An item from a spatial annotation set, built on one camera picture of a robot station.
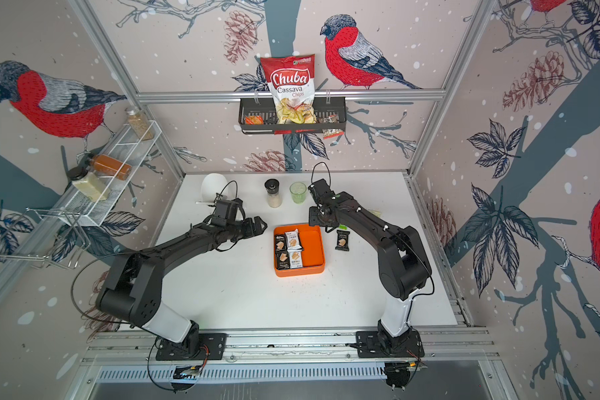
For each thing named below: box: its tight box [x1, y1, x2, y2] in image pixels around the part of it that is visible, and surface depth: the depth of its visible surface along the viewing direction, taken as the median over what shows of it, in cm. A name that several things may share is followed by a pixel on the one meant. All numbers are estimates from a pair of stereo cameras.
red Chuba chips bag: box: [260, 54, 318, 125], surface depth 85 cm
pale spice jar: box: [66, 165, 111, 202], surface depth 68 cm
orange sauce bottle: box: [84, 154, 133, 181], surface depth 74 cm
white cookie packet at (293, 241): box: [285, 228, 303, 250], surface depth 97 cm
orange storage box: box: [273, 223, 326, 278], surface depth 94 cm
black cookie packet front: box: [275, 249, 291, 270], surface depth 91 cm
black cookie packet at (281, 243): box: [275, 233, 288, 253], surface depth 95 cm
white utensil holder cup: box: [195, 172, 229, 206], surface depth 100 cm
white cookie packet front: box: [287, 249, 304, 270], surface depth 92 cm
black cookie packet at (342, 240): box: [335, 230, 351, 252], surface depth 97 cm
